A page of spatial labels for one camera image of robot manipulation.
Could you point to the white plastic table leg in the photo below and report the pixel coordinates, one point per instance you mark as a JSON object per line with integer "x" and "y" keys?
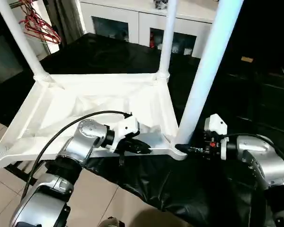
{"x": 19, "y": 42}
{"x": 166, "y": 38}
{"x": 208, "y": 71}

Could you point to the white plastic table top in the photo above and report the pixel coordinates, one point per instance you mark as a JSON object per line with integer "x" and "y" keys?
{"x": 61, "y": 104}

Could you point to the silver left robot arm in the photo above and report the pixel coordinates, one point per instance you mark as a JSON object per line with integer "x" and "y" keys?
{"x": 80, "y": 142}

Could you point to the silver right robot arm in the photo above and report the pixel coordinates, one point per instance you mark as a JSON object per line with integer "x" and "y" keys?
{"x": 260, "y": 161}

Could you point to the black plastic mat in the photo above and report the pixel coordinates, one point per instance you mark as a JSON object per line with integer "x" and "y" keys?
{"x": 227, "y": 94}

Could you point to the small yellow label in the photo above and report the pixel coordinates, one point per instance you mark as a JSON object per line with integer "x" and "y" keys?
{"x": 246, "y": 59}

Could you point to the white cabinet with glass doors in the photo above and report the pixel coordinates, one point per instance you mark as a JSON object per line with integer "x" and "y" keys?
{"x": 118, "y": 19}

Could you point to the grey curtain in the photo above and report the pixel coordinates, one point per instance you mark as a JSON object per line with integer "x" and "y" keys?
{"x": 64, "y": 21}

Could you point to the dark object on cabinet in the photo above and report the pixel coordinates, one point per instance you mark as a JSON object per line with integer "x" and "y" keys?
{"x": 161, "y": 4}

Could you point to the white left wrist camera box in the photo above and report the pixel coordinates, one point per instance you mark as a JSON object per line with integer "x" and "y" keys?
{"x": 125, "y": 127}

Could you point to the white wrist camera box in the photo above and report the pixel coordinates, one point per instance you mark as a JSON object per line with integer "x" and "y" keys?
{"x": 125, "y": 127}
{"x": 215, "y": 124}

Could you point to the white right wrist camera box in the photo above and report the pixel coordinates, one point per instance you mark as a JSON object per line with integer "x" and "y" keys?
{"x": 215, "y": 124}

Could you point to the black metal table frame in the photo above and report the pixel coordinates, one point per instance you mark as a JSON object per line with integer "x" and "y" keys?
{"x": 23, "y": 172}

